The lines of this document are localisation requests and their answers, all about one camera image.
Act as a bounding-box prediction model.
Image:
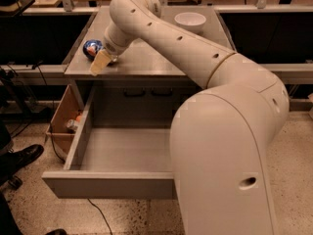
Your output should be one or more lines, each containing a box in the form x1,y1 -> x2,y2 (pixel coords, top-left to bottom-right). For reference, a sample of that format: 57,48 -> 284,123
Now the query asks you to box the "right black drawer handle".
151,88 -> 173,97

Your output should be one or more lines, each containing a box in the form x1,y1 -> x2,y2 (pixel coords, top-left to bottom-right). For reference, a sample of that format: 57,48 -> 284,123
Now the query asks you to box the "blue pepsi can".
83,39 -> 117,64

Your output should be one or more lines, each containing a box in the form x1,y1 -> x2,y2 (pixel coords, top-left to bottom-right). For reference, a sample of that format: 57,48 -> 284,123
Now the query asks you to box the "bottle in cardboard box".
67,115 -> 81,131

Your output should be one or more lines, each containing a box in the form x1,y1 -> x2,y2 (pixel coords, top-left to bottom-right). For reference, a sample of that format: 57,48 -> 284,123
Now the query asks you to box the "white bowl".
174,12 -> 206,34

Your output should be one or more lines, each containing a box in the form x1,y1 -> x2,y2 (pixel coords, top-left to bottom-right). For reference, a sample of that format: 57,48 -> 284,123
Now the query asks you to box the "left black drawer handle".
123,88 -> 146,98

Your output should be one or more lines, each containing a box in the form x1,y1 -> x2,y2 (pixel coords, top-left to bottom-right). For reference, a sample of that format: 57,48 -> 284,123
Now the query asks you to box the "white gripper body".
103,22 -> 135,56

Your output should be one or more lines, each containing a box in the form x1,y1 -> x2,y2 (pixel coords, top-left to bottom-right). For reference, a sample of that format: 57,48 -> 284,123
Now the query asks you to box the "cardboard box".
46,85 -> 81,161

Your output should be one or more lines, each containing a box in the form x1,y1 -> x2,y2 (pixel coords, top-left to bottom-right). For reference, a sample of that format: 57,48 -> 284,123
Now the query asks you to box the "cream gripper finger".
89,49 -> 112,76

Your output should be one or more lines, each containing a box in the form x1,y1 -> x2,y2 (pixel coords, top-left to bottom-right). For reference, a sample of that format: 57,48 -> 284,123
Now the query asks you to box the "black floor cable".
87,198 -> 113,235

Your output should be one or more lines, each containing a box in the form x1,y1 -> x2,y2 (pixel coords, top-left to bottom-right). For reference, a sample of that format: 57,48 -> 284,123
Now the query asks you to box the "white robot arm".
90,0 -> 290,235

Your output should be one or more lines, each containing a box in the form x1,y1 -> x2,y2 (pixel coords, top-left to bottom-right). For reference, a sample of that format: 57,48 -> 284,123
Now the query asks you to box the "black shoe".
11,144 -> 44,170

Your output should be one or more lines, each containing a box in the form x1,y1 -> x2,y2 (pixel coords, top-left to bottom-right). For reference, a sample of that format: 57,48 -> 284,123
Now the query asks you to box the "grey open top drawer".
42,87 -> 176,199

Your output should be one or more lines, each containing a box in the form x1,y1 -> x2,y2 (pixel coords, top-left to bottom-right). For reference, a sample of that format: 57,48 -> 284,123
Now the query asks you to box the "grey cabinet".
64,5 -> 236,129

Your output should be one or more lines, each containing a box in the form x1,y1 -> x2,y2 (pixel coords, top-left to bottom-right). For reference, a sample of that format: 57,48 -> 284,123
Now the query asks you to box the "black drawer handle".
123,88 -> 146,98
151,88 -> 173,97

